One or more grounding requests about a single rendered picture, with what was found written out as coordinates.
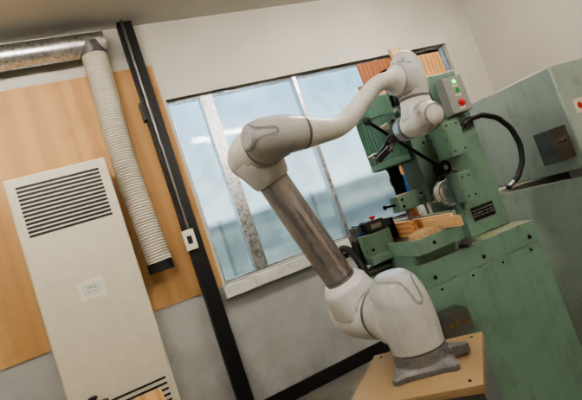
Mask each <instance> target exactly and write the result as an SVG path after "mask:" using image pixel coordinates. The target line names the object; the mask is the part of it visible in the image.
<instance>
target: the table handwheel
mask: <svg viewBox="0 0 582 400"><path fill-rule="evenodd" d="M339 250H340V251H341V253H342V254H343V252H346V253H348V254H349V255H350V256H351V257H352V258H353V259H354V261H355V262H356V264H357V266H358V267H359V269H361V270H363V271H365V273H366V274H367V275H368V276H369V277H372V276H374V275H376V274H380V273H382V272H384V271H386V270H389V269H391V268H392V263H391V262H390V261H385V262H383V263H380V264H378V265H376V266H374V267H371V268H367V267H366V265H365V264H364V262H363V260H362V259H361V257H360V256H359V254H358V253H357V252H356V251H355V250H354V249H353V248H351V247H349V246H347V245H341V246H339Z"/></svg>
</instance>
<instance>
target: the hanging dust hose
mask: <svg viewBox="0 0 582 400"><path fill-rule="evenodd" d="M81 59H82V62H83V65H84V68H85V71H86V75H87V79H88V82H89V86H90V89H91V92H92V96H93V100H94V104H95V107H96V108H95V110H96V112H97V115H98V121H99V123H100V128H101V130H102V132H101V133H103V134H102V136H103V139H104V141H105V144H106V147H107V152H108V155H109V158H110V160H111V163H112V166H113V170H114V173H115V176H116V178H117V181H118V184H119V187H120V191H121V194H122V196H123V200H124V203H125V205H126V208H127V209H126V210H128V211H127V213H129V216H130V217H129V218H132V219H131V220H130V221H132V222H131V223H133V228H134V229H135V230H134V231H135V232H136V233H135V234H136V236H137V237H138V238H137V240H139V241H138V242H140V244H139V245H141V246H140V248H142V249H141V250H143V251H142V253H144V254H143V255H145V257H144V258H145V261H146V264H147V268H148V271H149V274H156V273H158V272H161V271H164V270H166V269H169V268H173V267H174V266H175V265H174V262H173V259H172V257H171V255H170V254H171V253H169V252H170V250H168V249H169V248H167V247H168V245H166V243H167V242H165V241H166V240H164V239H165V238H164V237H163V236H164V235H162V234H163V232H161V231H162V229H161V227H159V226H160V224H158V223H159V222H158V219H157V216H156V215H157V214H154V213H155V212H156V211H154V210H155V209H153V206H152V203H151V202H152V201H150V200H151V198H149V197H150V196H148V195H149V193H147V192H148V190H147V188H146V185H145V184H146V183H144V182H145V180H143V179H144V178H143V175H141V174H142V172H141V170H140V167H139V162H138V160H137V157H136V154H135V151H134V149H133V148H134V147H133V142H132V140H131V137H130V134H129V131H128V129H127V124H126V119H125V116H124V112H123V109H122V106H121V104H120V103H121V101H120V97H119V92H118V89H117V86H116V83H115V80H114V76H113V71H112V69H111V66H110V63H109V59H108V56H107V53H106V52H104V51H92V52H88V53H86V54H84V55H83V56H82V57H81Z"/></svg>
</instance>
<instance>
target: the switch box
mask: <svg viewBox="0 0 582 400"><path fill-rule="evenodd" d="M453 79H454V80H456V83H455V84H457V85H458V86H455V87H452V85H455V84H453V83H452V82H451V81H452V80H453ZM435 87H436V90H437V93H438V96H439V98H440V101H441V103H442V105H443V110H444V111H445V114H446V117H447V118H448V117H452V116H455V115H457V114H460V113H465V112H467V111H468V110H470V109H472V108H473V107H472V105H471V102H470V99H469V96H468V93H467V91H466V88H465V86H464V84H463V81H462V77H461V75H460V74H458V75H454V76H450V77H448V78H444V79H441V80H440V81H438V82H437V83H435ZM456 87H458V88H459V93H461V95H458V96H456V94H459V93H456V92H455V88H456ZM460 99H464V100H465V104H464V105H463V106H466V107H464V108H462V109H461V108H460V106H462V105H460V104H459V100H460Z"/></svg>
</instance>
